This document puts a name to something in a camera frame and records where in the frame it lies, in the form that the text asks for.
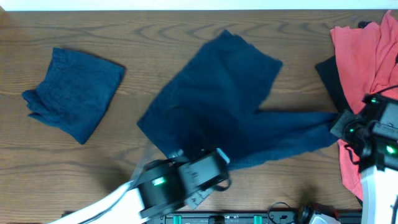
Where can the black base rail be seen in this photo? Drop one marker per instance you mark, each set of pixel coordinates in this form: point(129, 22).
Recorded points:
point(280, 212)

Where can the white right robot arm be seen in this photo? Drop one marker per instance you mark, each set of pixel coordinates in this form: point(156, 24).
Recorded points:
point(372, 148)

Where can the folded navy blue shorts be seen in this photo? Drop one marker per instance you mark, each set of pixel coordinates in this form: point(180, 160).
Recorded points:
point(75, 93)

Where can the red t-shirt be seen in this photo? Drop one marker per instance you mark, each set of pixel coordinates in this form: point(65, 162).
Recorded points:
point(386, 55)

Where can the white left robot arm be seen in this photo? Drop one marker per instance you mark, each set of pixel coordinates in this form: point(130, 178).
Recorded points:
point(161, 188)

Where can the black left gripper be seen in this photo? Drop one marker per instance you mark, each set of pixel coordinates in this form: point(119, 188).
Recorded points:
point(193, 202)

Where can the black garment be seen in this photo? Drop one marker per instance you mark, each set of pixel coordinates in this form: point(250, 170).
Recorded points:
point(332, 84)

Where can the navy blue shorts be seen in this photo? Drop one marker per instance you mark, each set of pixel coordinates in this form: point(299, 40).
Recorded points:
point(75, 93)
point(214, 102)

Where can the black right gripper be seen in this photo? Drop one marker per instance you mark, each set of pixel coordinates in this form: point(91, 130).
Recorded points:
point(337, 129)

